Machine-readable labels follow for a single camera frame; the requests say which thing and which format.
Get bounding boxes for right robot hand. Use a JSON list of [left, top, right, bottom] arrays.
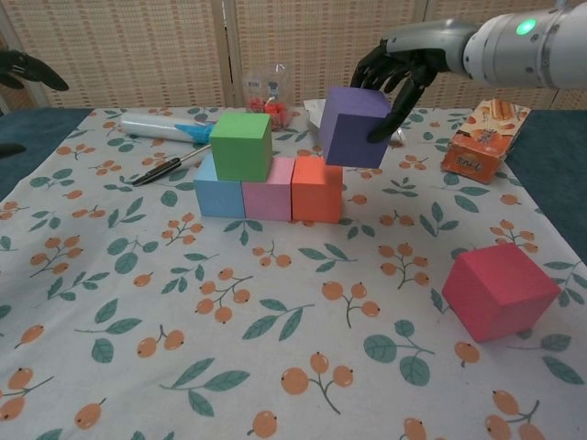
[[350, 17, 478, 143]]

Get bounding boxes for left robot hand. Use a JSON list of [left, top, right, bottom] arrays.
[[0, 49, 70, 160]]

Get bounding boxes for purple cube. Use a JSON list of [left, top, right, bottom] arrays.
[[319, 86, 393, 170]]

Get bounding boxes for orange cube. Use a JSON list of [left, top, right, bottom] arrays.
[[291, 157, 345, 225]]

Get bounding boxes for green cube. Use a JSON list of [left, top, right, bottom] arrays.
[[209, 112, 274, 182]]

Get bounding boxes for pink cube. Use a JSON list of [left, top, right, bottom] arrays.
[[241, 157, 297, 221]]

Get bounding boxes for blue cube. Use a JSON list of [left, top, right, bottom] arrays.
[[194, 153, 247, 219]]

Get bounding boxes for orange biscuit box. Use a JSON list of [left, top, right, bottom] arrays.
[[441, 98, 532, 174]]

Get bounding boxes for crumpled snack bag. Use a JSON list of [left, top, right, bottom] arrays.
[[303, 97, 407, 148]]

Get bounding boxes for white plastic wrap roll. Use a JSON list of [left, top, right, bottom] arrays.
[[119, 113, 221, 146]]

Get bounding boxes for woven folding screen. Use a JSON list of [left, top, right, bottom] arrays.
[[0, 0, 587, 114]]

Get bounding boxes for teal table cover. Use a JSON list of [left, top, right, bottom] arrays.
[[0, 107, 587, 248]]

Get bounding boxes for clear bag orange items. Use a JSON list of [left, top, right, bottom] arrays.
[[246, 63, 294, 133]]

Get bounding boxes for red cube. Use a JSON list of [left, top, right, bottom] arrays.
[[441, 242, 562, 344]]

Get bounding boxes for floral tablecloth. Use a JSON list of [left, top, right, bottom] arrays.
[[0, 105, 587, 440]]

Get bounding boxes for metal ladle black handle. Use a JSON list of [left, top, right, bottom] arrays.
[[132, 145, 212, 187]]

